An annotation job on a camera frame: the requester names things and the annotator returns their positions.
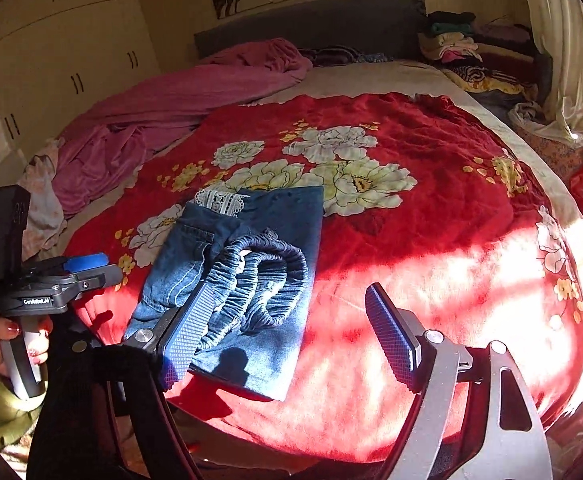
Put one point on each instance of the pile of folded clothes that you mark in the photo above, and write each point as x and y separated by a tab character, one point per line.
451	45

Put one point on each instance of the orange floral cloth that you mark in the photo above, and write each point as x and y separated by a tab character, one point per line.
556	155

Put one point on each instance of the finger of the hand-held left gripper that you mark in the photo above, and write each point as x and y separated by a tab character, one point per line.
88	261
98	277

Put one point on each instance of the cream wardrobe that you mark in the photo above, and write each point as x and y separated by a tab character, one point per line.
71	35

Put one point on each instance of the pink blanket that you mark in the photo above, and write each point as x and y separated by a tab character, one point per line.
171	105

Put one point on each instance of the red floral blanket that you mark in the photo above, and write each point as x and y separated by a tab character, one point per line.
421	220

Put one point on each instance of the pale floral cloth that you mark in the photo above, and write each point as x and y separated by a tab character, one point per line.
41	195

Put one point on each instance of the blue denim pants lace trim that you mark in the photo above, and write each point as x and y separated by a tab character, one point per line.
271	240

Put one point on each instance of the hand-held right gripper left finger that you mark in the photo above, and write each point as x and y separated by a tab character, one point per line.
186	330

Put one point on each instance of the cream curtain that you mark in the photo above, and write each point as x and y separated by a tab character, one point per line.
556	35

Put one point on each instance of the dark patterned cloth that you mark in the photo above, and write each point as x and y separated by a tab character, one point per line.
341	55

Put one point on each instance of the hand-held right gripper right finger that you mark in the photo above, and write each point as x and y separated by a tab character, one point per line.
391	330

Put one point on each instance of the zebra striped yellow blanket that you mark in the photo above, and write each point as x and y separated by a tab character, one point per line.
491	82

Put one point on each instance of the grey bed headboard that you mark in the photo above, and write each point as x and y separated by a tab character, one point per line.
321	25

